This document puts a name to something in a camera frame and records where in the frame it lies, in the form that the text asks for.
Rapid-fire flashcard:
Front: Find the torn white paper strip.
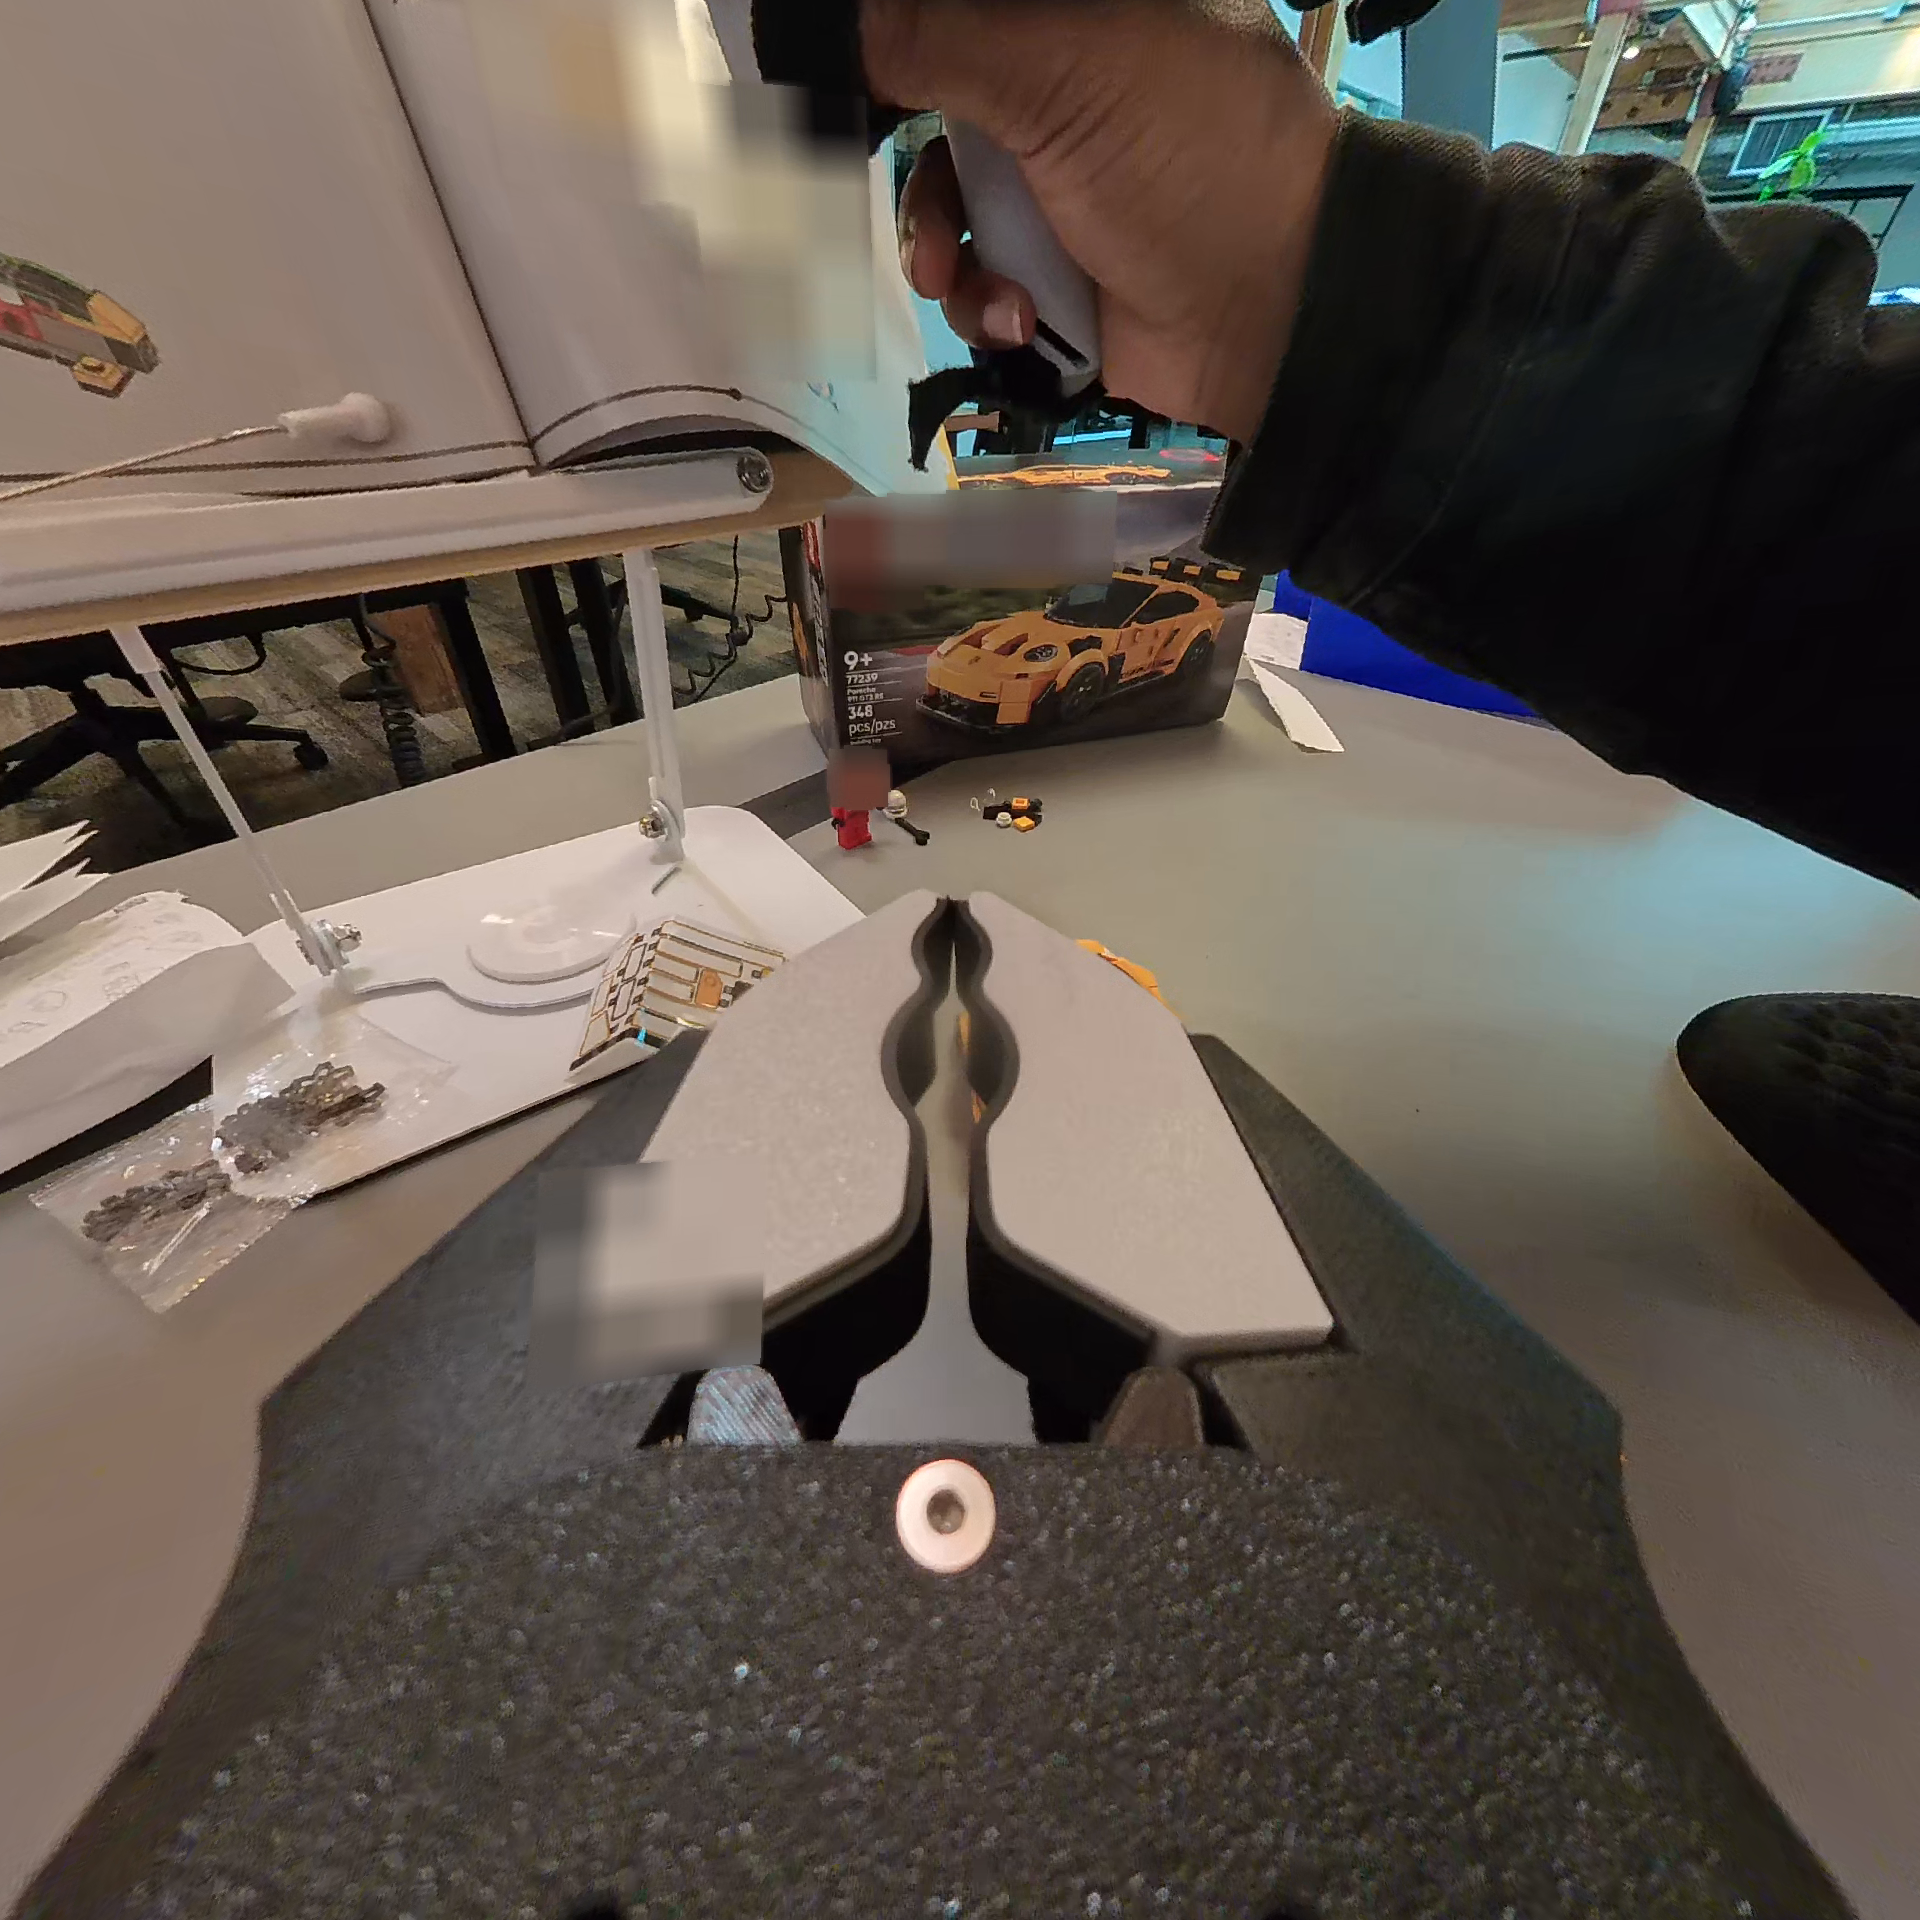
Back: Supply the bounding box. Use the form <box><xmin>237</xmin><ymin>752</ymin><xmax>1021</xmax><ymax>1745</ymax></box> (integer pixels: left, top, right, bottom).
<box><xmin>1240</xmin><ymin>660</ymin><xmax>1345</xmax><ymax>757</ymax></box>

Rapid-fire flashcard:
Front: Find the orange lego car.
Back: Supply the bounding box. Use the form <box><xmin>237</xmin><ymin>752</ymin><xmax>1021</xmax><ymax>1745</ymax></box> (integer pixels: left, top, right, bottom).
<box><xmin>957</xmin><ymin>938</ymin><xmax>1168</xmax><ymax>1129</ymax></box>

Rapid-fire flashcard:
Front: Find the white paper bag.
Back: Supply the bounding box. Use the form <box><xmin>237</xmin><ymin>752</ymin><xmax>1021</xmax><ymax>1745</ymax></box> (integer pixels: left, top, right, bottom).
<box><xmin>0</xmin><ymin>891</ymin><xmax>294</xmax><ymax>1176</ymax></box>
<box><xmin>0</xmin><ymin>816</ymin><xmax>107</xmax><ymax>950</ymax></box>

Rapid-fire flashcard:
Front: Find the white book stand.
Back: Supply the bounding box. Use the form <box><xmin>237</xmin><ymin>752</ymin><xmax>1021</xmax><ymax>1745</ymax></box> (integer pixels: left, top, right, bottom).
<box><xmin>0</xmin><ymin>442</ymin><xmax>867</xmax><ymax>1176</ymax></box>

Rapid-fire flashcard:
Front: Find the lego sticker sheet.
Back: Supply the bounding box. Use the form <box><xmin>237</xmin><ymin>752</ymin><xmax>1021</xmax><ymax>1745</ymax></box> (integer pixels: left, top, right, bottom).
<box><xmin>568</xmin><ymin>918</ymin><xmax>789</xmax><ymax>1074</ymax></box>

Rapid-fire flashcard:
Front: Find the person's right hand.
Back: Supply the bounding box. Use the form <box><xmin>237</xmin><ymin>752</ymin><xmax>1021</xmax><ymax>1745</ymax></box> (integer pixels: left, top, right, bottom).
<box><xmin>862</xmin><ymin>0</ymin><xmax>1344</xmax><ymax>449</ymax></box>

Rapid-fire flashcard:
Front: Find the lego instruction booklet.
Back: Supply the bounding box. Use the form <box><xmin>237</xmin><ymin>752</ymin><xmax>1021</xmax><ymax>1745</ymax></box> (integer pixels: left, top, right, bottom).
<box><xmin>0</xmin><ymin>0</ymin><xmax>917</xmax><ymax>505</ymax></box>

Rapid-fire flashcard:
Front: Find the lego set box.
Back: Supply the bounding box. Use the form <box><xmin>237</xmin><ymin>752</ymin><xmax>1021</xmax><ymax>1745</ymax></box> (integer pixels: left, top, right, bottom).
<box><xmin>777</xmin><ymin>451</ymin><xmax>1263</xmax><ymax>770</ymax></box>

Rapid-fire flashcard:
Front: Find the blue plastic bin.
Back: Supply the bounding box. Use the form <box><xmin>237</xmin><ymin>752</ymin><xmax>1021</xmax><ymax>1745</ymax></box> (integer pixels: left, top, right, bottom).
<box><xmin>1274</xmin><ymin>568</ymin><xmax>1549</xmax><ymax>725</ymax></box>

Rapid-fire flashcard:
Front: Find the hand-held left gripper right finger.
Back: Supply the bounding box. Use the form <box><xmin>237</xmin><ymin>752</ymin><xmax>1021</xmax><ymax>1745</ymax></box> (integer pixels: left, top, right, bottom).
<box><xmin>957</xmin><ymin>891</ymin><xmax>1337</xmax><ymax>1363</ymax></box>

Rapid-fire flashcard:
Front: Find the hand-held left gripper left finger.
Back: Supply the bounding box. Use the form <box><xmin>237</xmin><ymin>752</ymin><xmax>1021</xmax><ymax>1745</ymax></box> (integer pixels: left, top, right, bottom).
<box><xmin>640</xmin><ymin>891</ymin><xmax>955</xmax><ymax>1334</ymax></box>

